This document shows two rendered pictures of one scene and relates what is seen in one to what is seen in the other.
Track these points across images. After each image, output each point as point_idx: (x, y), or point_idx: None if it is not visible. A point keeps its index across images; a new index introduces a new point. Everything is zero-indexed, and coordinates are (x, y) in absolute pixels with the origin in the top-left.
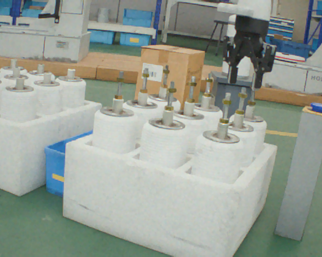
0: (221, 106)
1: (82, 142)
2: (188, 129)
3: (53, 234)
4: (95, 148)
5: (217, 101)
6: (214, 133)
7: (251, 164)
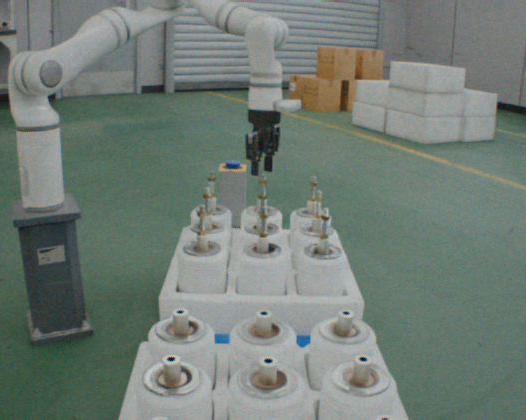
0: (76, 248)
1: (345, 296)
2: None
3: (389, 367)
4: (348, 287)
5: (71, 246)
6: (307, 214)
7: None
